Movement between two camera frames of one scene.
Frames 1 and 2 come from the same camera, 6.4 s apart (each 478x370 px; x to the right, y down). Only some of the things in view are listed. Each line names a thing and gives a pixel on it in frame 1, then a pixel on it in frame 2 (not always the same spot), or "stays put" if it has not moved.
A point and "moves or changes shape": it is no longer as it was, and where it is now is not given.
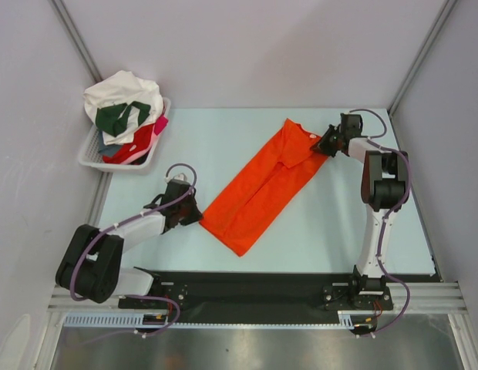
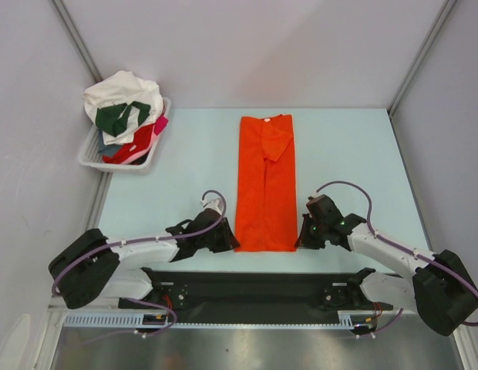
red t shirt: [142, 141] stays put
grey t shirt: [106, 149] stays put
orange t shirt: [265, 189] moves or changes shape
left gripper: [196, 214] to [230, 241]
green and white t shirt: [116, 119] stays put
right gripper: [332, 139] to [309, 234]
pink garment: [160, 123] stays put
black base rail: [239, 297] stays put
